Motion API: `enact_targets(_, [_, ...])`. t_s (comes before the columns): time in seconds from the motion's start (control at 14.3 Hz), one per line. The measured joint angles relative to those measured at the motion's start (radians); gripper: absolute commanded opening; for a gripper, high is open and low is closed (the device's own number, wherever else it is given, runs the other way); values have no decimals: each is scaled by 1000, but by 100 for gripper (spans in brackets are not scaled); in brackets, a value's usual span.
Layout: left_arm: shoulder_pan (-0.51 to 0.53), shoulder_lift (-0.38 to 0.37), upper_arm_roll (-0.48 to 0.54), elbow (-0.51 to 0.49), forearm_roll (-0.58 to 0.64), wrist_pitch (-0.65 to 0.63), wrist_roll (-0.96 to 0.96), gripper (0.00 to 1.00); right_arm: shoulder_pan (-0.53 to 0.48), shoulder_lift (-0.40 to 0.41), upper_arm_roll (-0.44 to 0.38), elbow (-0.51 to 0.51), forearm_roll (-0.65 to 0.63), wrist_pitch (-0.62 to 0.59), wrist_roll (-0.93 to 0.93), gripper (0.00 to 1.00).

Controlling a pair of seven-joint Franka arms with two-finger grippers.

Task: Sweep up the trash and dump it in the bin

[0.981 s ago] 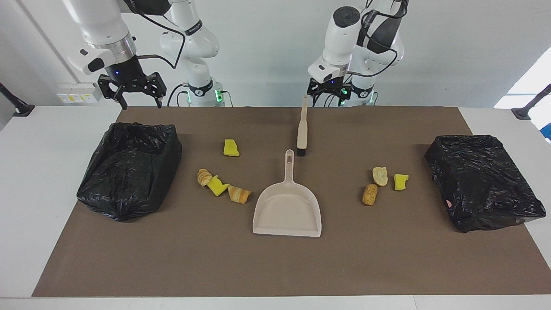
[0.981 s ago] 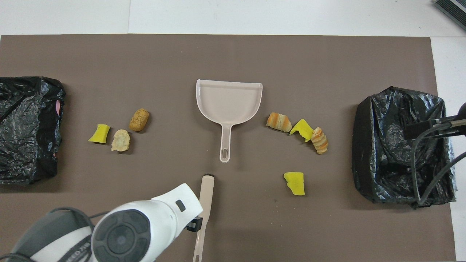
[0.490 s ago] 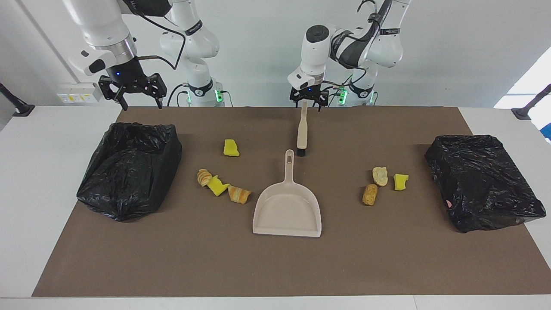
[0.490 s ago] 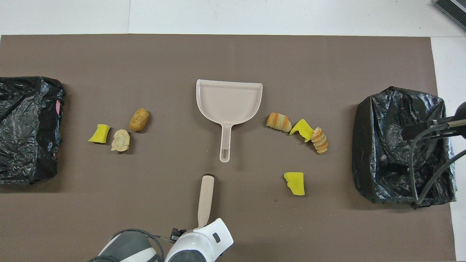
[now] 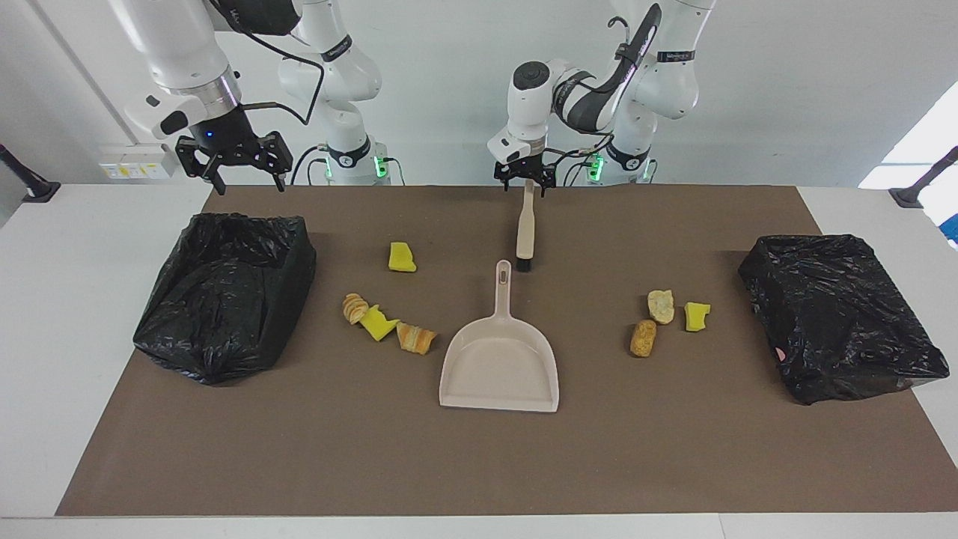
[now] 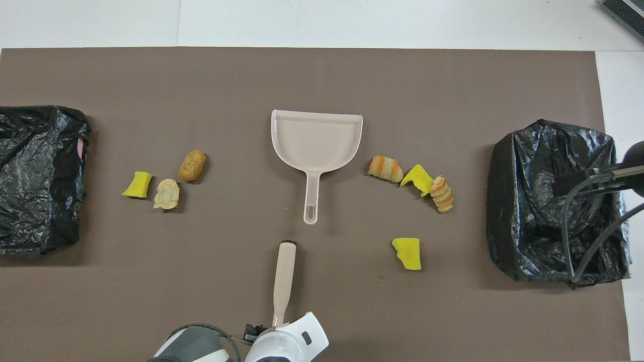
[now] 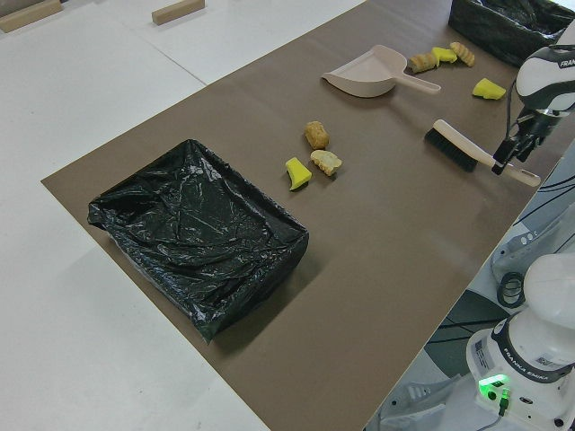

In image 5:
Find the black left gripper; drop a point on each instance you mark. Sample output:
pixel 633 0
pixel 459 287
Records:
pixel 524 168

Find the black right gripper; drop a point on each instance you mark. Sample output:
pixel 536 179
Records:
pixel 224 131

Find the beige brush black bristles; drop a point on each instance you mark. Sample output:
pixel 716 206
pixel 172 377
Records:
pixel 525 232

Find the striped toy croissant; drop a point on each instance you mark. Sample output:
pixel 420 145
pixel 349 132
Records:
pixel 661 307
pixel 416 338
pixel 354 308

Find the beige plastic dustpan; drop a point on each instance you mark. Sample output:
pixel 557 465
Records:
pixel 498 367

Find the brown toy bread roll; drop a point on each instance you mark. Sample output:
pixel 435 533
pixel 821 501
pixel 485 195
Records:
pixel 643 338

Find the yellow sponge piece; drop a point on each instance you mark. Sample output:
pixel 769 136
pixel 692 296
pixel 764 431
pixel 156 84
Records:
pixel 401 257
pixel 696 317
pixel 378 324

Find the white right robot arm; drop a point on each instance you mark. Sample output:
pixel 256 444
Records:
pixel 179 52

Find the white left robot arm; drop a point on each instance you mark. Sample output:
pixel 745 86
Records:
pixel 677 82

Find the black bagged pink bin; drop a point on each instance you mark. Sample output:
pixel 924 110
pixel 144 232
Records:
pixel 838 322

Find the brown table mat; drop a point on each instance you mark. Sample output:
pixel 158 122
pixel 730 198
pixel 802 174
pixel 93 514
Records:
pixel 479 464

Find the blue object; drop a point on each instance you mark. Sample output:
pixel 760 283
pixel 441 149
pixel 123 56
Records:
pixel 953 230

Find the white wall outlet box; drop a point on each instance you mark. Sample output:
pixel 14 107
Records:
pixel 135 161

